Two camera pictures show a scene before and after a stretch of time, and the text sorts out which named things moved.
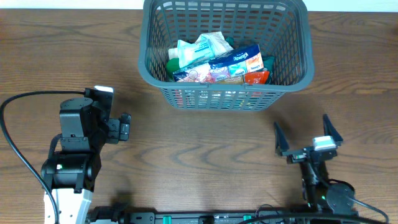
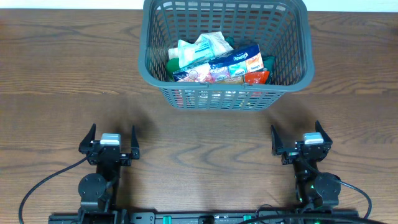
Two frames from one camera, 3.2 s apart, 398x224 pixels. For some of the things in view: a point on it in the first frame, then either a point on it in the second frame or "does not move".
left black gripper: [120, 127] -> [134, 151]
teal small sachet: [191, 54] does not move
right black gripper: [283, 148] -> [289, 157]
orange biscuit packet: [257, 78] does not move
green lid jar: [173, 65] does not move
